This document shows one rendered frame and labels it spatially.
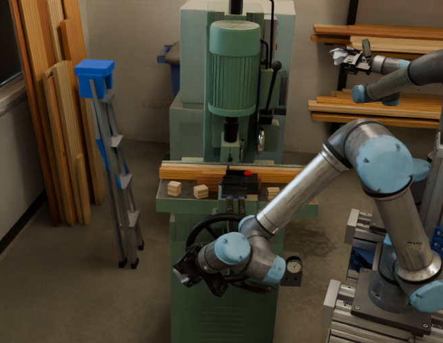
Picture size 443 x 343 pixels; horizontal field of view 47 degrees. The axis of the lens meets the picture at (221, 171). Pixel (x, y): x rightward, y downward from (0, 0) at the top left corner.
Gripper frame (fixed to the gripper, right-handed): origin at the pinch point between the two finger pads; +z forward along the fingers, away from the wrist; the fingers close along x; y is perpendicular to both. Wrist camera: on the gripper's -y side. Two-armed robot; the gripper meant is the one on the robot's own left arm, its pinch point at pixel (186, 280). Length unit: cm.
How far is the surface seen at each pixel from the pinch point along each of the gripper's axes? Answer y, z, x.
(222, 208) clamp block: 2.8, 11.1, -33.5
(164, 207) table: 17.3, 30.0, -28.1
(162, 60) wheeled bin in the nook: 81, 147, -173
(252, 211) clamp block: -5.3, 7.1, -38.6
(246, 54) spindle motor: 34, -17, -67
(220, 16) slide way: 51, -5, -84
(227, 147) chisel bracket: 16, 12, -55
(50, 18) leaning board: 140, 126, -119
